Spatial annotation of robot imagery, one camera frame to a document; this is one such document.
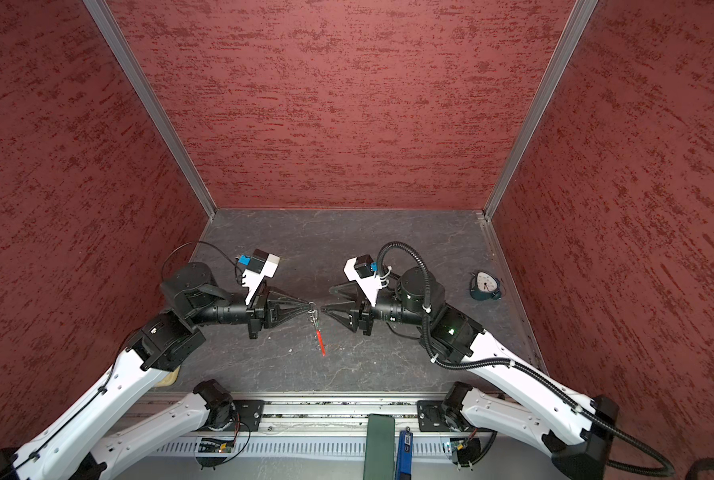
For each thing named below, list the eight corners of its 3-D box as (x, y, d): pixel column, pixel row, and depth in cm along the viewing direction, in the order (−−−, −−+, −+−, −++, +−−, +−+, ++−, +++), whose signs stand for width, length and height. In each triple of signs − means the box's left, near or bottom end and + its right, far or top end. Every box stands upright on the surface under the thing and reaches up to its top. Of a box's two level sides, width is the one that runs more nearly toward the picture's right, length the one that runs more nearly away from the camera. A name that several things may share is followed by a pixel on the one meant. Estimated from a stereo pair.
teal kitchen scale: (472, 302, 98) (476, 294, 94) (466, 278, 103) (470, 271, 100) (498, 302, 98) (504, 295, 94) (491, 279, 103) (496, 271, 100)
